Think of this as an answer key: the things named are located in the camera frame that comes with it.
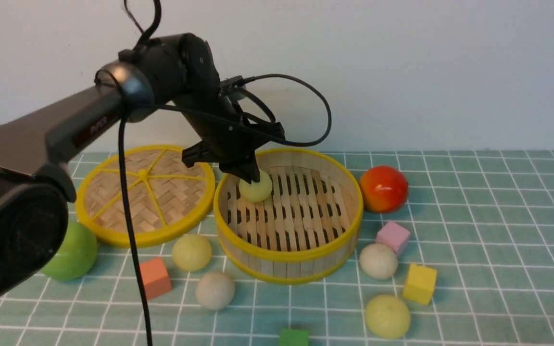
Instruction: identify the yellow-green bun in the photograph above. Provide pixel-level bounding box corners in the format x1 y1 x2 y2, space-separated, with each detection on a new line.
364 294 411 339
238 169 273 203
172 234 213 272

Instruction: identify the green cube block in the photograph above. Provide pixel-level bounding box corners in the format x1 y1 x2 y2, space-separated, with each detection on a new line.
278 329 310 346

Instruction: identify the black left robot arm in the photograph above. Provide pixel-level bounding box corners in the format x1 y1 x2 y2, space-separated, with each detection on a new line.
0 33 285 296

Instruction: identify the white bun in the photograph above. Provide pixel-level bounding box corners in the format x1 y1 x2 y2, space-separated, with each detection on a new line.
359 243 398 280
195 272 236 311

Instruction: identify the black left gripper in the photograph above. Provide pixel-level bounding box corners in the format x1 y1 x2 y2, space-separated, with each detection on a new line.
174 94 268 184

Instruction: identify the orange cube block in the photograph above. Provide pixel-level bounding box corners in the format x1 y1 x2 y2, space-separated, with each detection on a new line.
140 258 172 300

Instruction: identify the red orange tomato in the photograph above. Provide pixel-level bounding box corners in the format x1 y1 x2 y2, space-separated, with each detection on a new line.
359 166 409 214

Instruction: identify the yellow cube block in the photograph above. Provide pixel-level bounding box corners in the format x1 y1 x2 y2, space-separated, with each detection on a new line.
402 263 438 305

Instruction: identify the woven bamboo steamer lid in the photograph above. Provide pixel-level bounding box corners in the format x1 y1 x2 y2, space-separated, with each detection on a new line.
75 145 217 248

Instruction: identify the green checkered tablecloth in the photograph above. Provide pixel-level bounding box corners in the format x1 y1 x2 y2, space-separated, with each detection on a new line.
139 150 554 346

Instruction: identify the pink cube block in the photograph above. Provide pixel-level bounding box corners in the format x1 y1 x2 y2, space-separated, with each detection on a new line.
375 221 411 256

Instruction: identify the green apple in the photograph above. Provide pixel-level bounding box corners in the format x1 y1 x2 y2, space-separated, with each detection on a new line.
40 220 98 281

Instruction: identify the bamboo steamer tray yellow rim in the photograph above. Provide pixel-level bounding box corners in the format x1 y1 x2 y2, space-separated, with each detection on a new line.
214 148 364 284

